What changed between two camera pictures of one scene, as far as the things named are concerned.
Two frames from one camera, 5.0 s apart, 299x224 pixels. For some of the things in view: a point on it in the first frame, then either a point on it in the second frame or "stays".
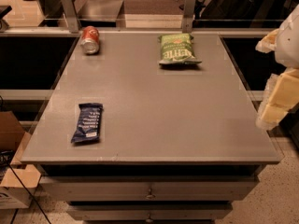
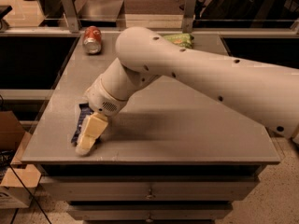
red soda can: (90, 39) stays
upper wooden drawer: (148, 189) stays
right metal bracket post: (189, 11) stays
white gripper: (289, 44) to (100, 99)
